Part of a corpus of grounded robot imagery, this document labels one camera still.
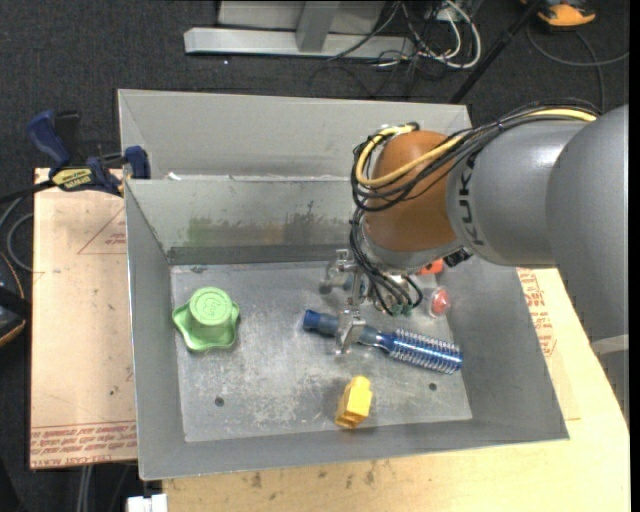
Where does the blue hairbrush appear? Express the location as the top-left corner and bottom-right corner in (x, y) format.
(301, 308), (464, 376)

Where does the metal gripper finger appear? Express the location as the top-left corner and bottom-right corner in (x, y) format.
(333, 308), (368, 357)
(318, 248), (358, 296)

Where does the green star-shaped cup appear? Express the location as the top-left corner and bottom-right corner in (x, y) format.
(171, 285), (242, 355)

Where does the grey metal bin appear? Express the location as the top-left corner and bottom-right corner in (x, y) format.
(117, 88), (570, 482)

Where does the brown cardboard board red print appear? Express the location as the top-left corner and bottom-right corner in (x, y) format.
(29, 167), (582, 470)

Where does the yellow toy block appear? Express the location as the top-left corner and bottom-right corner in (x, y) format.
(333, 375), (375, 430)

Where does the red and clear round thing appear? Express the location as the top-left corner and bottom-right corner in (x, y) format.
(428, 285), (453, 319)

